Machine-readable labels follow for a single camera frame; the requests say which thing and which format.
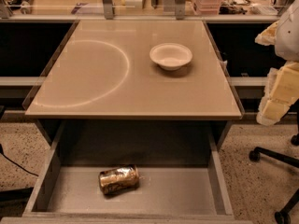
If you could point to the open grey top drawer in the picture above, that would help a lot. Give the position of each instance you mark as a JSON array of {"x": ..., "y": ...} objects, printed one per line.
[{"x": 180, "y": 176}]

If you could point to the metal post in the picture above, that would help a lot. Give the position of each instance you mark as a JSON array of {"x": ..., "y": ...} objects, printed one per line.
[
  {"x": 180, "y": 9},
  {"x": 108, "y": 9}
]

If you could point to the white paper bowl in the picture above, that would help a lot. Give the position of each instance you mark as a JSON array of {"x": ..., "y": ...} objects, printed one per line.
[{"x": 170, "y": 56}]

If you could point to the left metal post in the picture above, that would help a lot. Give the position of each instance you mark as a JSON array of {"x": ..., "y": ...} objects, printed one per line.
[{"x": 108, "y": 9}]

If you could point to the beige counter cabinet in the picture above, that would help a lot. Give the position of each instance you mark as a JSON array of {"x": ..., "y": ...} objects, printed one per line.
[{"x": 105, "y": 72}]

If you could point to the black office chair base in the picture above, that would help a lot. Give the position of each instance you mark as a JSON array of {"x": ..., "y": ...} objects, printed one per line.
[{"x": 273, "y": 180}]

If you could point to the orange metallic soda can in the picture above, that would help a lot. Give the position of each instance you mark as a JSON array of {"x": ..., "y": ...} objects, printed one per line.
[{"x": 117, "y": 179}]

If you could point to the right metal post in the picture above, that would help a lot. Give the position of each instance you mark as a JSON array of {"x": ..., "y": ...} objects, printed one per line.
[{"x": 180, "y": 9}]

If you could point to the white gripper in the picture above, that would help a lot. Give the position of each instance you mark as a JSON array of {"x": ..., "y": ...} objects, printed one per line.
[{"x": 288, "y": 34}]

